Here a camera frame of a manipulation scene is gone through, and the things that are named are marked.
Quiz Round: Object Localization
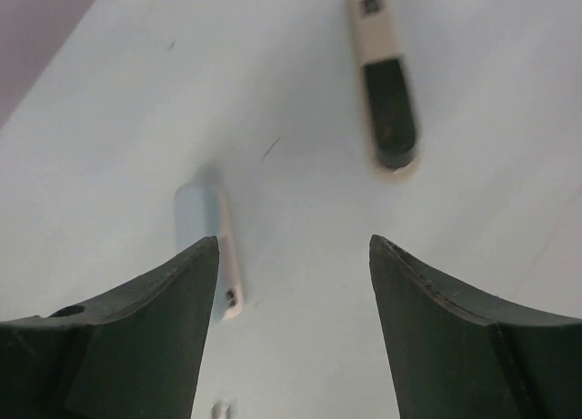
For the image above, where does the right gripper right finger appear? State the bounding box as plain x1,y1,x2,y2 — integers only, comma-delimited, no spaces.
369,235,581,418

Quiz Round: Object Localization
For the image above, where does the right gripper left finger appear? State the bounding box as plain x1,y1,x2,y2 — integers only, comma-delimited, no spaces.
1,237,219,418

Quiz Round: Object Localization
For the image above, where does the beige black stapler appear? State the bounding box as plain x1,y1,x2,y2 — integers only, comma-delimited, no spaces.
347,0,418,175

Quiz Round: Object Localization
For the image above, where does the small loose staple piece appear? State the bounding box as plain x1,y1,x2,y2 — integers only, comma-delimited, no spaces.
211,401,232,419

